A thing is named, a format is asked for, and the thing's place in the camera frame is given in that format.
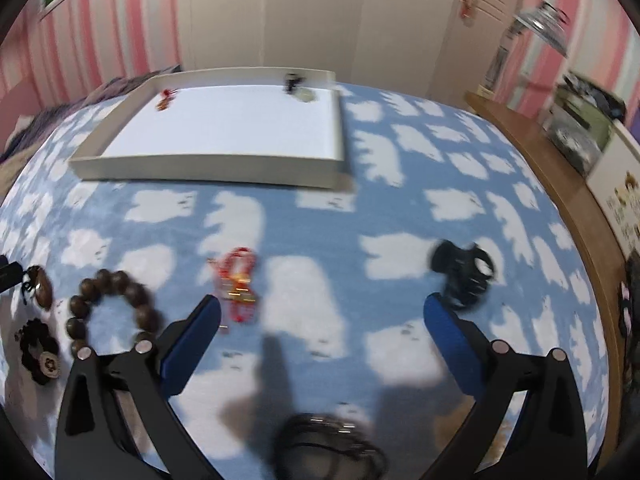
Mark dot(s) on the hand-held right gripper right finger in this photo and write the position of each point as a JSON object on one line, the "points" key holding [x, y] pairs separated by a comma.
{"points": [[450, 340]]}

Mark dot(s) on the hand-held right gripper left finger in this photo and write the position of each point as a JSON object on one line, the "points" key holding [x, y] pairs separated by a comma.
{"points": [[192, 345]]}

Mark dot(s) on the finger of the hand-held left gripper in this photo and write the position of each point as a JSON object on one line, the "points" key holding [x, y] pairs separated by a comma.
{"points": [[6, 272]]}

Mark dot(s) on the brown teardrop pendant black knot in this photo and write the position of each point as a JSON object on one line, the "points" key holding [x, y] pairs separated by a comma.
{"points": [[41, 287]]}

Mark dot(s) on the black hair claw clip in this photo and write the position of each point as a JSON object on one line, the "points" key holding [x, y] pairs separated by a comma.
{"points": [[460, 270]]}

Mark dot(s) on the black scrunchie with brooch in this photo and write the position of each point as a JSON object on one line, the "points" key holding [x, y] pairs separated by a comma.
{"points": [[35, 350]]}

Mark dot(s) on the white shallow tray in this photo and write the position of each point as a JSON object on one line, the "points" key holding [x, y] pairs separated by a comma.
{"points": [[225, 125]]}

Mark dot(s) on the purple patterned quilt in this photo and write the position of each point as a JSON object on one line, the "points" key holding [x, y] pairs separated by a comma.
{"points": [[30, 130]]}

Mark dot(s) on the blue cloud printed blanket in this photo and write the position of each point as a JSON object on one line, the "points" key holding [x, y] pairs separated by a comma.
{"points": [[300, 240]]}

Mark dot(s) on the wooden desk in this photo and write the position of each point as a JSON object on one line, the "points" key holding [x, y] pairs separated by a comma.
{"points": [[540, 145]]}

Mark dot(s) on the white picture board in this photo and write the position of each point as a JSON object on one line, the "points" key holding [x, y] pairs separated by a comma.
{"points": [[617, 195]]}

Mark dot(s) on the orange gourd pendant red knot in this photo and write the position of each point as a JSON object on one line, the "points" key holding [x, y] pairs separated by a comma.
{"points": [[165, 99]]}

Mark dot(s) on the clear storage box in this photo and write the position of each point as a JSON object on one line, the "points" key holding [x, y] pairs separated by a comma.
{"points": [[580, 120]]}

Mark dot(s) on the red hanging ornament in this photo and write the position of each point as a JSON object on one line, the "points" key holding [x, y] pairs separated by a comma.
{"points": [[467, 7]]}

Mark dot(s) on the cream wardrobe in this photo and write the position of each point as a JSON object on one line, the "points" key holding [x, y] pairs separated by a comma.
{"points": [[350, 20]]}

